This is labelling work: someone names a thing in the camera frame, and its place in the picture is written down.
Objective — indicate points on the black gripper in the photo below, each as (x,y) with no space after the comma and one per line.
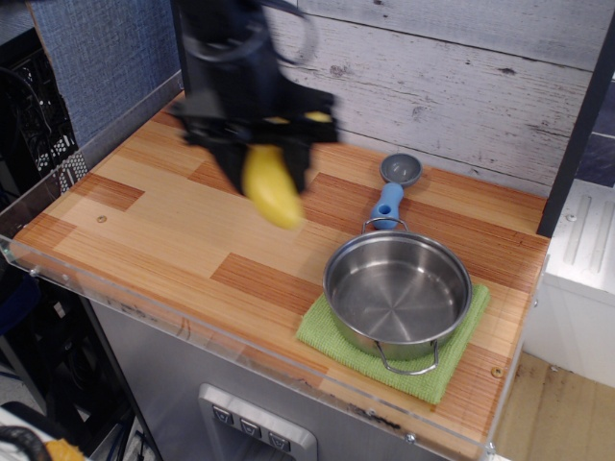
(250,101)

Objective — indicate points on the yellow toy banana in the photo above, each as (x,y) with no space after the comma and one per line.
(265,180)

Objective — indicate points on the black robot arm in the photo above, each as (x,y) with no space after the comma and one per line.
(225,31)

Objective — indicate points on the green cloth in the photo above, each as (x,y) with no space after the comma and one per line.
(318,330)

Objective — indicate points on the stainless steel pot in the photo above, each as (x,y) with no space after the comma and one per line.
(397,295)

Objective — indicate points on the blue grey toy scoop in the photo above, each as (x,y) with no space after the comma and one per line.
(399,172)

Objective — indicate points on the clear acrylic guard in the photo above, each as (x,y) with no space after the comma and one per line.
(153,229)

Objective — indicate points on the silver toy fridge cabinet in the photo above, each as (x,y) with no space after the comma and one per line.
(164,373)

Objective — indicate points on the silver dispenser button panel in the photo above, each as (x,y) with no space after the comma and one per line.
(222,409)

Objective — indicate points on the white ridged side counter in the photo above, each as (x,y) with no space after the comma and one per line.
(571,323)

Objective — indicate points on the yellow black object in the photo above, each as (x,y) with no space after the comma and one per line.
(28,443)

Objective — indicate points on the dark grey left post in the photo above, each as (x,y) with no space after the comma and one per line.
(178,28)

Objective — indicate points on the dark grey post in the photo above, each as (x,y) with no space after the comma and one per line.
(587,116)
(178,28)

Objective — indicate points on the dark grey right post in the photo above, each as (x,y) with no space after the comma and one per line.
(587,116)

